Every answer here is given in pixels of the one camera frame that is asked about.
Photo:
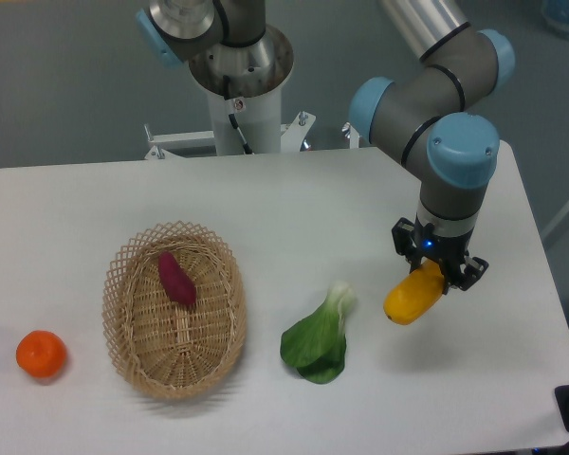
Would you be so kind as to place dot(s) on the orange tangerine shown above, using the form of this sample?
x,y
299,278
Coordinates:
x,y
41,354

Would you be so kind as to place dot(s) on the purple sweet potato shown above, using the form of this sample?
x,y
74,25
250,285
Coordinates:
x,y
176,283

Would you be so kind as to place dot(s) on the green bok choy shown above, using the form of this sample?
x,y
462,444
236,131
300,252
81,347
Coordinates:
x,y
315,346

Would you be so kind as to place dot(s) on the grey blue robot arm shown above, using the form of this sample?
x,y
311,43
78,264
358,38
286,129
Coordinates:
x,y
424,124

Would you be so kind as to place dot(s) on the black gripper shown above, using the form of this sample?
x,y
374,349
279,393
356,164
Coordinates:
x,y
414,242

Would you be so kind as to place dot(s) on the yellow mango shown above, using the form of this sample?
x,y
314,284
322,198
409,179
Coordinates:
x,y
415,294

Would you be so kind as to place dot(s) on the blue object top right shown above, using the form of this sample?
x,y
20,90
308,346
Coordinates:
x,y
556,16

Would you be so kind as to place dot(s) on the woven wicker basket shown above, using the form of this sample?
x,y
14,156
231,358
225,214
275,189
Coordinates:
x,y
164,349

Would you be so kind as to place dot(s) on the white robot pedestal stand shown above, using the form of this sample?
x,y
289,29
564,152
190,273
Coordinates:
x,y
243,88

